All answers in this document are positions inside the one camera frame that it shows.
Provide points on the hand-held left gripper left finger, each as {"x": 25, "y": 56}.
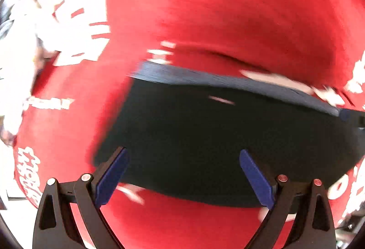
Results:
{"x": 111, "y": 177}

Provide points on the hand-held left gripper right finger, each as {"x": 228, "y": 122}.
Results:
{"x": 256, "y": 177}

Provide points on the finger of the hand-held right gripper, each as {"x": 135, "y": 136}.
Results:
{"x": 345, "y": 115}

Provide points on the black pants with grey waistband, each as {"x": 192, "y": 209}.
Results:
{"x": 199, "y": 137}

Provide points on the red printed blanket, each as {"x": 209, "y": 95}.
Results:
{"x": 199, "y": 9}

